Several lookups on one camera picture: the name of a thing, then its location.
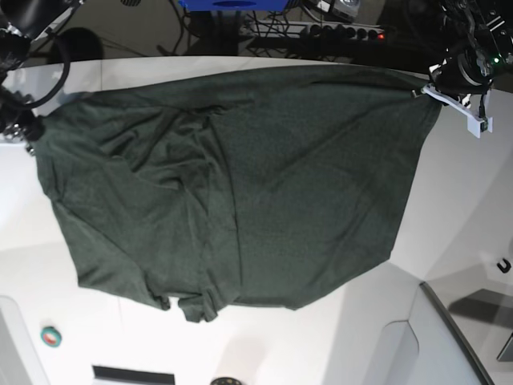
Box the blue plastic bin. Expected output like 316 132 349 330
179 0 289 11

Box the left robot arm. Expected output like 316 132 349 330
403 1 512 126

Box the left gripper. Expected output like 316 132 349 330
411 59 492 120

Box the dark green t-shirt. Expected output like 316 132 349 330
34 65 441 322

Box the small black round object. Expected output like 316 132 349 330
210 377 242 385

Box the green red tape roll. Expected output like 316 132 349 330
40 326 63 348

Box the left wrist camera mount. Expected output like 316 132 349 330
467 117 493 139

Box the black U-shaped hook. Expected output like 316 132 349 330
496 258 512 274

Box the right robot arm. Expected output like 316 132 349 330
1 1 83 155

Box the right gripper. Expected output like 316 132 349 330
1 111 45 155

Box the grey power strip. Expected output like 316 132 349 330
240 20 387 43

